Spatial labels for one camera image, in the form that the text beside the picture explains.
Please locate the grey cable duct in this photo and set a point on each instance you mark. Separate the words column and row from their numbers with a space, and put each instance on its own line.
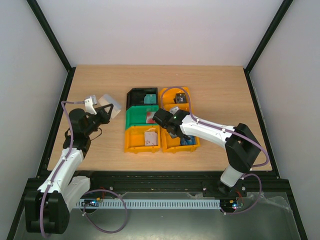
column 150, row 204

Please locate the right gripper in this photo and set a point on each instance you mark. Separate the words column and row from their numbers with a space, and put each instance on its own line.
column 178, row 133

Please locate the black aluminium frame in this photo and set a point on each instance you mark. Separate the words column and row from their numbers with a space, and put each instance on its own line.
column 164, row 181

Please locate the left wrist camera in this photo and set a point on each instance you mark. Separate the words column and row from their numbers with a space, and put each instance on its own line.
column 89, row 104

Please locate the red white card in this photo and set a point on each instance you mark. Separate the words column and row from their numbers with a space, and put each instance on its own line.
column 149, row 117

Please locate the yellow bin front right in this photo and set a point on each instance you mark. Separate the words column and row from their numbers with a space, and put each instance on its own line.
column 173, row 145

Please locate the teal card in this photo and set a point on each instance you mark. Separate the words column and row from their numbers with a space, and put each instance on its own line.
column 150, row 99

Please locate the dark blue card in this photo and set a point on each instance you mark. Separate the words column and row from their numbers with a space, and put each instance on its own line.
column 180, row 98

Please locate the black bin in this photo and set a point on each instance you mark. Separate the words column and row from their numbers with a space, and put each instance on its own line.
column 135, row 97

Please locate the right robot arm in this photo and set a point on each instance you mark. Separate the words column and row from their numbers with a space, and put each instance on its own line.
column 241, row 146

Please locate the yellow bin front left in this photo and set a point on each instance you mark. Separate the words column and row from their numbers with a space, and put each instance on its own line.
column 134, row 141

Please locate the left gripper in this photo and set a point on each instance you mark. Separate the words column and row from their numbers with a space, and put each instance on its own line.
column 105, row 117

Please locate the green bin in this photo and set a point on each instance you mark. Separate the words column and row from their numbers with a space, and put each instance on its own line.
column 136, row 115

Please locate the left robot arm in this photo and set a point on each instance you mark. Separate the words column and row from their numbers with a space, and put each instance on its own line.
column 47, row 209

